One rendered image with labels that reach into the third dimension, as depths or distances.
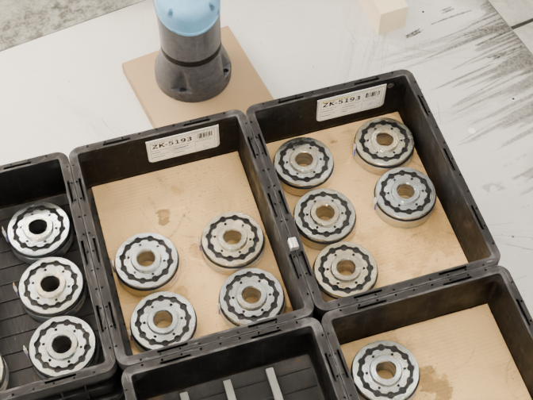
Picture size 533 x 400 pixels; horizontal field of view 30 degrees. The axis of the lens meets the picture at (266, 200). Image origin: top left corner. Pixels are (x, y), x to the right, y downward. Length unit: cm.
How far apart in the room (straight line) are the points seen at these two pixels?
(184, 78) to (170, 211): 33
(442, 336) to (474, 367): 7
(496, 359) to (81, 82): 98
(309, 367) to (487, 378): 27
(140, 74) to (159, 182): 34
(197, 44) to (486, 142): 58
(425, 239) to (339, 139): 24
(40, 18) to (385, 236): 174
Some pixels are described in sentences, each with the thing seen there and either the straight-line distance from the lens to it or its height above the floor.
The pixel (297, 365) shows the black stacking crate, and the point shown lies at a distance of 155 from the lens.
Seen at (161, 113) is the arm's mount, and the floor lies 73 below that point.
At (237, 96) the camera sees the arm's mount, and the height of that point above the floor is 73.
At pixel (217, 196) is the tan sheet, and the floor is 83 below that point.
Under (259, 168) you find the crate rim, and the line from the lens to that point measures 160.
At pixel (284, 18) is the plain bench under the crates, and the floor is 70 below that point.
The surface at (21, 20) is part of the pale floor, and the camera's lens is 315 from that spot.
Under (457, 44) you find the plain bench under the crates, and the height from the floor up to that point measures 70.
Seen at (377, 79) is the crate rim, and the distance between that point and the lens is 172.
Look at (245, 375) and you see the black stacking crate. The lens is 154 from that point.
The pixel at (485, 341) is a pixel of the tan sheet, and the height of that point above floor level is 83.
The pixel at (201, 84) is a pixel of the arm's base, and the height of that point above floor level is 77.
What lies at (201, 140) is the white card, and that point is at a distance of 169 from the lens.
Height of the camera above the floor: 226
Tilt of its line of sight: 58 degrees down
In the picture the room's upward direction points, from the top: straight up
